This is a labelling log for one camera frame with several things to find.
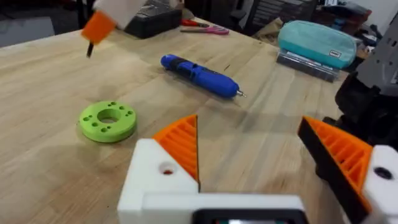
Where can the black crate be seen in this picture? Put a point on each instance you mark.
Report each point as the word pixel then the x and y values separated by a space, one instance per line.
pixel 280 12

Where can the green disc with holes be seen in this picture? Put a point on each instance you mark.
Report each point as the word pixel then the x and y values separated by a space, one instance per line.
pixel 93 127

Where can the black tool box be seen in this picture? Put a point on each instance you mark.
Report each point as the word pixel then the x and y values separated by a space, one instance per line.
pixel 152 20

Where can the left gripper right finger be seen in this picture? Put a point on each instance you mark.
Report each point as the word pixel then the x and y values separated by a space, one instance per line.
pixel 348 155

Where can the heap of dark things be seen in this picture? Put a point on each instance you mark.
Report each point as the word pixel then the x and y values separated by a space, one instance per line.
pixel 345 17

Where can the blue electric screwdriver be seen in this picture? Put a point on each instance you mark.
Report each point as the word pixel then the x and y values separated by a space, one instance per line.
pixel 205 77

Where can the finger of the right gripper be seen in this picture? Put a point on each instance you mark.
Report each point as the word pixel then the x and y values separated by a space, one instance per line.
pixel 99 26

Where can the clear plastic case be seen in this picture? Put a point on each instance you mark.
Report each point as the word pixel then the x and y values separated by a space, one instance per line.
pixel 308 67

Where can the brown paper bag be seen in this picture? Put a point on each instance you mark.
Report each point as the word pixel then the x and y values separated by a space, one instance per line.
pixel 269 32

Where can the teal zip pouch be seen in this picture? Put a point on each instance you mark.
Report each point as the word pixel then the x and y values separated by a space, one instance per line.
pixel 314 42

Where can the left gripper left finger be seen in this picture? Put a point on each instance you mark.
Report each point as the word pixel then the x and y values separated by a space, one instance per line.
pixel 149 174

